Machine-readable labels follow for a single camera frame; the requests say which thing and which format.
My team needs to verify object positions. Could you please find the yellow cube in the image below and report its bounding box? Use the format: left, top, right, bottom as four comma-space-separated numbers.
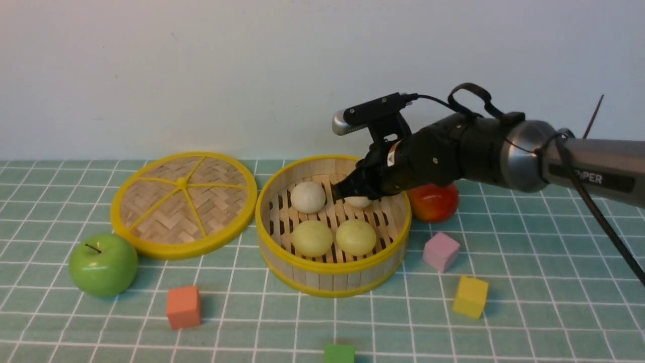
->
453, 275, 490, 319

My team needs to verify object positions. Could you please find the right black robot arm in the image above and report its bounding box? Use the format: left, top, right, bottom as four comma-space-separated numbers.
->
331, 113, 643, 208

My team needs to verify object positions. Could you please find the bamboo steamer tray yellow rim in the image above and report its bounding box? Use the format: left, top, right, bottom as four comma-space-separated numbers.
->
255, 155, 412, 298

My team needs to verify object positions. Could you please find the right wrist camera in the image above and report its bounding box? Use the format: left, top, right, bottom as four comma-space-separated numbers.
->
332, 93, 419, 145

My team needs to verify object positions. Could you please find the woven bamboo steamer lid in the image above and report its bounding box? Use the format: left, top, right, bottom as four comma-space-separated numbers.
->
110, 152, 258, 260

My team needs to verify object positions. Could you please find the green apple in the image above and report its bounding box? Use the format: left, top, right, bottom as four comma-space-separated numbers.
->
68, 233, 139, 298

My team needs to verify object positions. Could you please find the green cube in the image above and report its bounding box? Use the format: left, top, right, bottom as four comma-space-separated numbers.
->
323, 344, 356, 363

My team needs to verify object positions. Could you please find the white bun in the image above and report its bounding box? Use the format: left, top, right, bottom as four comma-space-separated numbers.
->
344, 196, 372, 210
290, 181, 327, 214

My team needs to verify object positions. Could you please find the orange cube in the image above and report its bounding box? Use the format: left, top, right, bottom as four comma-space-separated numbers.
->
166, 285, 202, 330

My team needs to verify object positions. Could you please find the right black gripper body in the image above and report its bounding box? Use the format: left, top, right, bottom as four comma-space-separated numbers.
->
355, 121, 465, 198

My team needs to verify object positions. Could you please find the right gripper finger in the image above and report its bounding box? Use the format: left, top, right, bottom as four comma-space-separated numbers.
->
332, 174, 373, 201

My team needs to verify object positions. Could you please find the pink cube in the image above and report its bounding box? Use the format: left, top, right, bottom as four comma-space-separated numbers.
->
422, 232, 461, 273

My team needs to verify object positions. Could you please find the green checkered tablecloth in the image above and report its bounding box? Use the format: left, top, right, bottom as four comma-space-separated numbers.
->
1, 160, 644, 362

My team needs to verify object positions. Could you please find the yellow-green bun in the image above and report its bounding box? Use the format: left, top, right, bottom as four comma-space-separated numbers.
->
336, 220, 377, 257
291, 220, 334, 258

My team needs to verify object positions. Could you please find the red orange tomato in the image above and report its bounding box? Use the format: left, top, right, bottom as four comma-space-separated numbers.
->
407, 184, 459, 223

